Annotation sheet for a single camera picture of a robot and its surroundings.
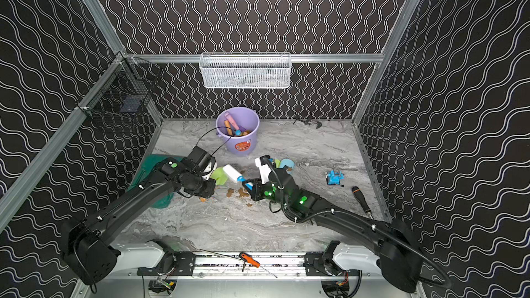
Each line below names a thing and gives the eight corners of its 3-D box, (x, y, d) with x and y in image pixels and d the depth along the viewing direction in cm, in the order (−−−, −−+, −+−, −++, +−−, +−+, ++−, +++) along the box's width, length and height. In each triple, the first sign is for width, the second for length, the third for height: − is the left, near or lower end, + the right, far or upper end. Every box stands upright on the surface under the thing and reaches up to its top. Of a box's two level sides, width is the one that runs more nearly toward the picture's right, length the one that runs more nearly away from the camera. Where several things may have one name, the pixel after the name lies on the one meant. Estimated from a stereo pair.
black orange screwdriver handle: (366, 214, 88) (368, 212, 86) (350, 189, 96) (352, 186, 94) (371, 212, 89) (373, 210, 87) (355, 187, 96) (357, 185, 94)
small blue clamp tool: (326, 185, 97) (329, 179, 92) (324, 176, 100) (327, 170, 95) (341, 185, 97) (345, 179, 92) (339, 176, 100) (342, 170, 95)
